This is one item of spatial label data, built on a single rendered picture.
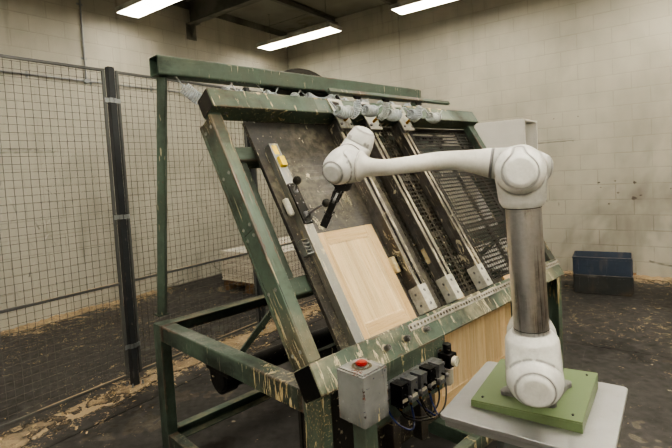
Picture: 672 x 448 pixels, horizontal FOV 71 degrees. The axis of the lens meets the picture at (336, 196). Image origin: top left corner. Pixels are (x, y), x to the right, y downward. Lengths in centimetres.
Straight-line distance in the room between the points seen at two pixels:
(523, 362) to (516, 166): 56
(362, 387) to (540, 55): 627
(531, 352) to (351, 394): 57
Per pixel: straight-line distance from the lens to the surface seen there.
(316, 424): 184
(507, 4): 764
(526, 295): 149
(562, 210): 721
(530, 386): 151
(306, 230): 201
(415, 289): 226
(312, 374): 176
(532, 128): 642
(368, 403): 163
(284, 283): 181
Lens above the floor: 157
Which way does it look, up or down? 3 degrees down
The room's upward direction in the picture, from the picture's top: 3 degrees counter-clockwise
